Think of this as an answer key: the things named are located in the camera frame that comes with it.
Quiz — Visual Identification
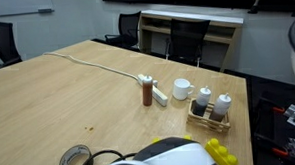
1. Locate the brown spice bottle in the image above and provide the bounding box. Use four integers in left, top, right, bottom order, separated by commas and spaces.
141, 74, 155, 108

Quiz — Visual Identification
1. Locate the white power strip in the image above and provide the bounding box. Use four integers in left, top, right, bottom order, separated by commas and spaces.
136, 73, 169, 109

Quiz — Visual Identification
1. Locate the white ceramic mug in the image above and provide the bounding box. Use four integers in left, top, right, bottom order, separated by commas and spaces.
171, 76, 196, 101

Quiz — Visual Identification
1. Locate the dark sauce squeeze bottle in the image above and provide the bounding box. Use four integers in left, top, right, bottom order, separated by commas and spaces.
191, 85, 213, 118

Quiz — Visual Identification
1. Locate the black office chair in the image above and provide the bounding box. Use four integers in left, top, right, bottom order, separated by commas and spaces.
164, 17, 213, 69
103, 11, 143, 50
0, 17, 24, 73

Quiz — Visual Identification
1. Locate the small wooden crate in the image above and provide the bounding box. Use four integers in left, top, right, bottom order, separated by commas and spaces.
185, 96, 232, 136

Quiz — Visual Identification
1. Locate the black tape roll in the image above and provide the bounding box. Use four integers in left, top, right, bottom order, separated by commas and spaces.
57, 143, 94, 165

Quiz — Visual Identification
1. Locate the grey whiteboard eraser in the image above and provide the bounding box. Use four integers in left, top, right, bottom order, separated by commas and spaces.
37, 8, 54, 14

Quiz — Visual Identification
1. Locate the black hanging device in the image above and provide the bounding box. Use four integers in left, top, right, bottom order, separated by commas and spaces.
247, 0, 264, 15

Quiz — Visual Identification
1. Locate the white whiteboard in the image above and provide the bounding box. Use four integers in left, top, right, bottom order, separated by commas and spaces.
0, 0, 55, 17

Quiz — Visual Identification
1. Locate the white power cable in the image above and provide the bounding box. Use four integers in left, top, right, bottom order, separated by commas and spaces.
43, 48, 140, 86

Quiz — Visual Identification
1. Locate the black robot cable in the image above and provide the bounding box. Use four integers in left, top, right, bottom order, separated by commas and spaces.
89, 147, 139, 165

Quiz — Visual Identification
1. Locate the orange handled tool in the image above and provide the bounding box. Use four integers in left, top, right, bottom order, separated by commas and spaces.
271, 145, 292, 159
272, 106, 286, 115

